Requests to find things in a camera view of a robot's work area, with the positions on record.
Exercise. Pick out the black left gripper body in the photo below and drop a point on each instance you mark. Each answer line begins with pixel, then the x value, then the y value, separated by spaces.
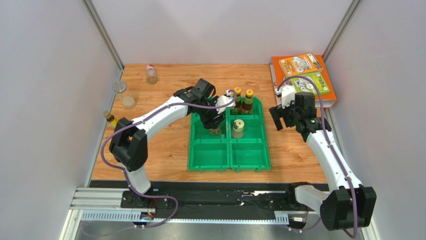
pixel 207 115

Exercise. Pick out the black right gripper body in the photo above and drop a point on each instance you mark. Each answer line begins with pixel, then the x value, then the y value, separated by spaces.
pixel 281 115

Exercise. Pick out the yellow cap green label bottle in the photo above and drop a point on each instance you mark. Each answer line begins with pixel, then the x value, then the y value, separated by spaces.
pixel 238 102

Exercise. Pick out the yellow-green lid sesame jar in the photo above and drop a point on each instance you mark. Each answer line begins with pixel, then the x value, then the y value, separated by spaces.
pixel 237 131

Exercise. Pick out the yellow cap soy sauce bottle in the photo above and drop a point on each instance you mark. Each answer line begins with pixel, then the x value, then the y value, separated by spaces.
pixel 247 103

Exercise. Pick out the small yellow label bottle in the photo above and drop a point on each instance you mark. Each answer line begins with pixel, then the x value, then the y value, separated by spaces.
pixel 110 118

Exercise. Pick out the white lid sauce jar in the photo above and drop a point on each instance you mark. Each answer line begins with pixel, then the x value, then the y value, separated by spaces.
pixel 215 130

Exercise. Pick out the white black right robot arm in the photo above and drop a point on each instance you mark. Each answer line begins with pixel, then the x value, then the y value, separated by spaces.
pixel 349 204

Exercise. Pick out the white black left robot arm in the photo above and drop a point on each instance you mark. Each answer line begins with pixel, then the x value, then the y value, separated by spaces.
pixel 129 142

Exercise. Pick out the green comic book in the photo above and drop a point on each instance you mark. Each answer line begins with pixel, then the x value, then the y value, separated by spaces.
pixel 302 85

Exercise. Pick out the green plastic divided bin tray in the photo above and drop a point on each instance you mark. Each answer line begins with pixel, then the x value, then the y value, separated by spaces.
pixel 222 152

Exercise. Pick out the orange comic book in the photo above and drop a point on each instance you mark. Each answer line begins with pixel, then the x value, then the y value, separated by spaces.
pixel 300 64

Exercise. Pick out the pink lid spice bottle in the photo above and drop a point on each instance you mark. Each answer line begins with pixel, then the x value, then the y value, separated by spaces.
pixel 151 74

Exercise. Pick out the silver lid glass jar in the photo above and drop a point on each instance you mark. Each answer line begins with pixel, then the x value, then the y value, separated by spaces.
pixel 122 91

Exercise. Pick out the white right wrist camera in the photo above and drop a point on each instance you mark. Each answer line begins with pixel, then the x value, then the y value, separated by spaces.
pixel 285 95

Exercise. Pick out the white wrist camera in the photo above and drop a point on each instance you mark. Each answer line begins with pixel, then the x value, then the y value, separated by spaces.
pixel 226 101
pixel 285 95

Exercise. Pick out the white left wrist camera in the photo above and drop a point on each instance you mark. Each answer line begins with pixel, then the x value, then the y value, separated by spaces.
pixel 226 101

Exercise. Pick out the orange ring binder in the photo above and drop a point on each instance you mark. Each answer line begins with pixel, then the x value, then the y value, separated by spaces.
pixel 277 76

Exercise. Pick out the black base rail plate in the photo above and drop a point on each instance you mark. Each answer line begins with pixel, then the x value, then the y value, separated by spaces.
pixel 208 200

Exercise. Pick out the aluminium frame post right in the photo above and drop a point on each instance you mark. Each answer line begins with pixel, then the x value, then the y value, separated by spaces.
pixel 342 26

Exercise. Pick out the aluminium frame post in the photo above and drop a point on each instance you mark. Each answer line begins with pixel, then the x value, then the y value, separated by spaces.
pixel 342 26
pixel 96 19

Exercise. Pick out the aluminium frame post left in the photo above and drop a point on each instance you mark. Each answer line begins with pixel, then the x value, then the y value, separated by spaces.
pixel 96 19

